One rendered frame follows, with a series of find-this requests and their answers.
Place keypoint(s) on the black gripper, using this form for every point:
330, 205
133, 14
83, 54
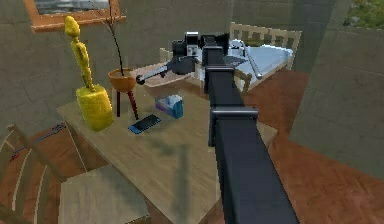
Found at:
182, 65

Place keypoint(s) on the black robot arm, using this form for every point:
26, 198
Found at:
246, 173

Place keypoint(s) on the pale side table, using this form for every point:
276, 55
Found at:
160, 78

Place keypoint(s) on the orange pot plant on stand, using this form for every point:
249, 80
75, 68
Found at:
122, 81

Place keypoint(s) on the blue tissue box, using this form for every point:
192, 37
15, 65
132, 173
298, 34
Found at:
170, 106

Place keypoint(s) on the blue black phone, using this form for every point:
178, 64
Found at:
144, 123

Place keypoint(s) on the yellow statue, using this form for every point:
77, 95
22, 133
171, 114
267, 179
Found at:
91, 103

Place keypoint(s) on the wooden table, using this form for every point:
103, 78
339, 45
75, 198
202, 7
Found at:
160, 156

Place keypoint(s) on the white pillow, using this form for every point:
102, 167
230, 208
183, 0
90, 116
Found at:
237, 45

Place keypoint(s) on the grey baseball bat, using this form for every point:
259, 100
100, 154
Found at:
252, 61

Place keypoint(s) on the white framed bed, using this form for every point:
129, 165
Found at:
270, 56

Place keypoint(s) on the wooden chair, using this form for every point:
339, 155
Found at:
100, 196

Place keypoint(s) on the orange white striped rug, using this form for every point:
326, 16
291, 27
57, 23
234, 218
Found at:
23, 186

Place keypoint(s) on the orange framed wall picture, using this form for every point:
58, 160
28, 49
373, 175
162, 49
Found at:
71, 16

